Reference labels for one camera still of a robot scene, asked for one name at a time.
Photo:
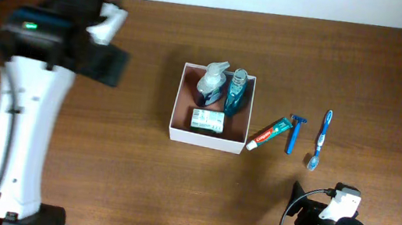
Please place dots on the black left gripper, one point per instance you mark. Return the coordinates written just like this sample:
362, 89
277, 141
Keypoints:
109, 66

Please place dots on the green white soap box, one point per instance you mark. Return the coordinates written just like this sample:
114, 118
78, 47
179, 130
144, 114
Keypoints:
208, 120

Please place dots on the green red toothpaste tube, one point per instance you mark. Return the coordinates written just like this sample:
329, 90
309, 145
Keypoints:
276, 129

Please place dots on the blue disposable razor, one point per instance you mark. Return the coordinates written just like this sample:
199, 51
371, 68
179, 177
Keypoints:
297, 122

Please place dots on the white cardboard box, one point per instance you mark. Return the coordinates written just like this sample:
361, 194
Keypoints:
235, 129

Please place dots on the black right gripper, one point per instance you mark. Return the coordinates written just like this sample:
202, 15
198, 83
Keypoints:
301, 205

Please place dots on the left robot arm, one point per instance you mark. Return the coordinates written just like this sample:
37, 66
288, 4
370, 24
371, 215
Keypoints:
42, 49

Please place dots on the teal mouthwash bottle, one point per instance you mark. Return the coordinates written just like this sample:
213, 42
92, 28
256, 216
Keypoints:
237, 87

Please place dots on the blue white toothbrush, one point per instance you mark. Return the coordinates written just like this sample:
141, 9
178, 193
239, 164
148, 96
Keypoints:
313, 162

